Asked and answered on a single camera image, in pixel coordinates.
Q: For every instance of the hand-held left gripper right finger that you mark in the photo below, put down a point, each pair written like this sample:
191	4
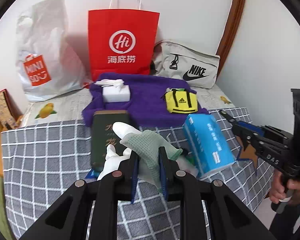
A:
163	175

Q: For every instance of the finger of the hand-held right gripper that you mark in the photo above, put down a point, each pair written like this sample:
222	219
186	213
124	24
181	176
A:
250	128
245	140

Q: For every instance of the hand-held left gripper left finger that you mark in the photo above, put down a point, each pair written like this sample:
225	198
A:
134	175

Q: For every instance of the blue tissue pack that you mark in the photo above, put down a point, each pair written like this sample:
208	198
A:
207	142

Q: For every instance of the dark green tin box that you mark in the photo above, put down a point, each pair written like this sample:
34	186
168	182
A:
102	135

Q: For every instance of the yellow mini bag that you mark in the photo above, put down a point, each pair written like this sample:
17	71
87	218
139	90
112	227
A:
181	102

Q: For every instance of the white tissue box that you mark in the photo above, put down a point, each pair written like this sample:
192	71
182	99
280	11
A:
116	93

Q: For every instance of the person's right hand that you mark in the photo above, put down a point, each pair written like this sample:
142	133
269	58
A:
280	190

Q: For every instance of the purple towel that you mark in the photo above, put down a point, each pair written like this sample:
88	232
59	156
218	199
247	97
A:
145	100

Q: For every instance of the grey checked cloth with stars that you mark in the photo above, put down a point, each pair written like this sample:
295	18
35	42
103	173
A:
52	155

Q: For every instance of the grey waist bag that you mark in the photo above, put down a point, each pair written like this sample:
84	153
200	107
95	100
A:
197	60

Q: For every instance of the fruit print table cover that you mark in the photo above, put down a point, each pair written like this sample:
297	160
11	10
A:
65	107

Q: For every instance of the white plastic shopping bag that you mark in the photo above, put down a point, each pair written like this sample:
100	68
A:
52	55

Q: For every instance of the red paper bag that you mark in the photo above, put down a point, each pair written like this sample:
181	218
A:
122	25

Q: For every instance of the brown patterned box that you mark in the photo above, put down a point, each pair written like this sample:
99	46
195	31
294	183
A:
1	105

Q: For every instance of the brown wooden door frame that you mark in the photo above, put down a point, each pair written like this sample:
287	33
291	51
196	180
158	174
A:
236	10

